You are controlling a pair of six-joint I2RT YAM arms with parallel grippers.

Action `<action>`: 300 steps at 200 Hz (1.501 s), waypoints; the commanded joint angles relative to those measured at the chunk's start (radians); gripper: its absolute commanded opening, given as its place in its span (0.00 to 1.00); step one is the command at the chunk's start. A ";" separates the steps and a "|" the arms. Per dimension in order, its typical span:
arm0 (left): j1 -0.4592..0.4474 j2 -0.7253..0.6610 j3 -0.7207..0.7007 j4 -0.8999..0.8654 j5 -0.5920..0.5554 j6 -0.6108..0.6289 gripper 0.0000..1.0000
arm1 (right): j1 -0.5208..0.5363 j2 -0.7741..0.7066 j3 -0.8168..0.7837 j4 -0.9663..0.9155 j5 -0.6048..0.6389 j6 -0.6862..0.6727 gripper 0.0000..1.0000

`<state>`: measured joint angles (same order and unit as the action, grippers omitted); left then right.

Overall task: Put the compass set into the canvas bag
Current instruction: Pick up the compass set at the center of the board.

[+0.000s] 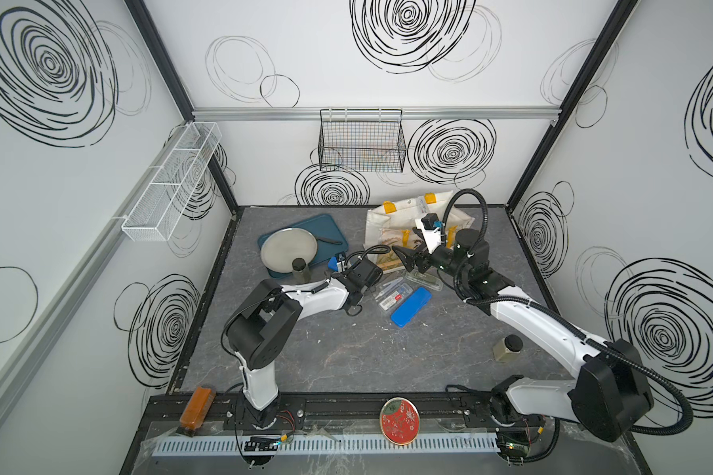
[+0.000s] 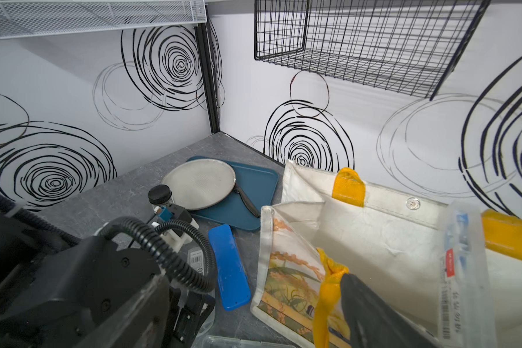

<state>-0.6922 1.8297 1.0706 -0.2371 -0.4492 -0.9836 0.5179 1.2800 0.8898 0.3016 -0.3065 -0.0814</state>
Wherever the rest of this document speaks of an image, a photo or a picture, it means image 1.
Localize canvas tote bag yellow handles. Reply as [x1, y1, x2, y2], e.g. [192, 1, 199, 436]
[364, 191, 475, 273]

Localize blue compass case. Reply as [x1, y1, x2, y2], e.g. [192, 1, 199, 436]
[390, 288, 432, 328]
[328, 253, 347, 272]

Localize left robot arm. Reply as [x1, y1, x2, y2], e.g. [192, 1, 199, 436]
[220, 257, 383, 429]

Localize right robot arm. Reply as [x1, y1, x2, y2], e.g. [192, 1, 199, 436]
[392, 230, 694, 441]

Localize grey round plate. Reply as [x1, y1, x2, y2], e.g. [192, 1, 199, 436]
[261, 228, 318, 274]

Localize amber bottle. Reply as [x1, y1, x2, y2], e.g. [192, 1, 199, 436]
[179, 387, 216, 433]

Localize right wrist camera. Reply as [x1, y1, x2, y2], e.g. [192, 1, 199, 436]
[415, 213, 446, 255]

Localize black wire basket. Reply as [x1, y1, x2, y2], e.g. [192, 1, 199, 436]
[317, 119, 407, 173]

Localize black corrugated cable hose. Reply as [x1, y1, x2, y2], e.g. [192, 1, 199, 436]
[440, 188, 694, 437]

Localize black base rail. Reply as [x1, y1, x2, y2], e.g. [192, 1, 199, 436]
[147, 390, 619, 431]

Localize aluminium wall rail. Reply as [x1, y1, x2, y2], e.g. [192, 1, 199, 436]
[193, 106, 562, 122]

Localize white slotted cable duct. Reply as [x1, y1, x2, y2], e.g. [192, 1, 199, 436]
[154, 433, 500, 456]

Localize white wire shelf basket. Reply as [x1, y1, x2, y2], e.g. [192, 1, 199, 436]
[122, 122, 222, 243]

